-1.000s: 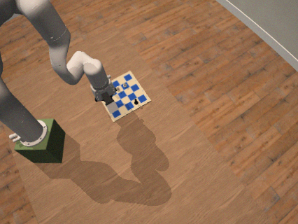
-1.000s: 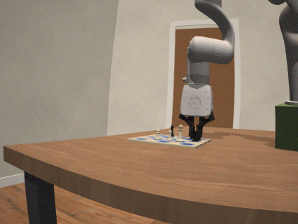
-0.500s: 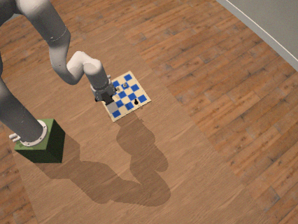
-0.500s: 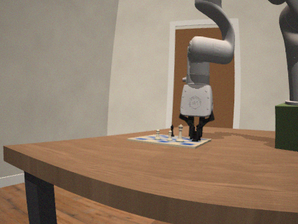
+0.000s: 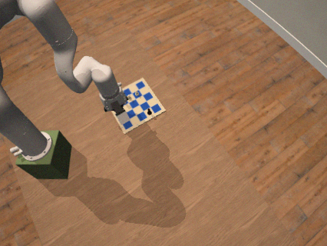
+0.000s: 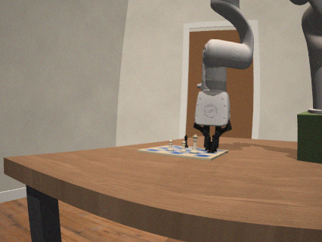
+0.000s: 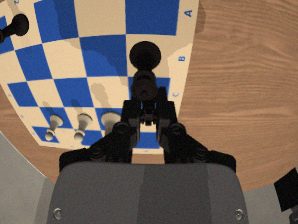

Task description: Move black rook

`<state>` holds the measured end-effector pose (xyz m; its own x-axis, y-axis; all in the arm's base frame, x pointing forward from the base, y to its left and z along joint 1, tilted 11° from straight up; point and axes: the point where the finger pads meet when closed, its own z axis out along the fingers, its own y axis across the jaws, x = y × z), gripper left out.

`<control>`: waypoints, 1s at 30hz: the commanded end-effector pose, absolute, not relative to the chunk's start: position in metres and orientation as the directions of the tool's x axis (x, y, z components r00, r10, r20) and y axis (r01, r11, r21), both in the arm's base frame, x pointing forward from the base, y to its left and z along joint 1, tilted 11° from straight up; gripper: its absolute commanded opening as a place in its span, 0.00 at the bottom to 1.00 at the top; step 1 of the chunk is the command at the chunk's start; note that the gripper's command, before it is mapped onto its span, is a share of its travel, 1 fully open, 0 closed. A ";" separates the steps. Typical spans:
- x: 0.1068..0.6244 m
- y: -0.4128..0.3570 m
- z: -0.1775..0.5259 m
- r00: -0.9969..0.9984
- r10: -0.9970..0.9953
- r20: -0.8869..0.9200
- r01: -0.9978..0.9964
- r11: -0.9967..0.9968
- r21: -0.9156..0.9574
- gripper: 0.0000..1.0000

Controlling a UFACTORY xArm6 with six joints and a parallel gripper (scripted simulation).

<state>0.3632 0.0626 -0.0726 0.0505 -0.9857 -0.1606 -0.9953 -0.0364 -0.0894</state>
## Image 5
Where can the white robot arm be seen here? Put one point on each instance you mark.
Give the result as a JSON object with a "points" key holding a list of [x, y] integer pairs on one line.
{"points": [[47, 17]]}

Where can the blue and cream chessboard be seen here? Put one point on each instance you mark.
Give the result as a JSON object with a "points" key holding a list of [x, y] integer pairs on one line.
{"points": [[136, 108]]}

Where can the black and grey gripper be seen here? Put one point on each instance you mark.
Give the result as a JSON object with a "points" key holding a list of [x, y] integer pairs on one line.
{"points": [[122, 98]]}

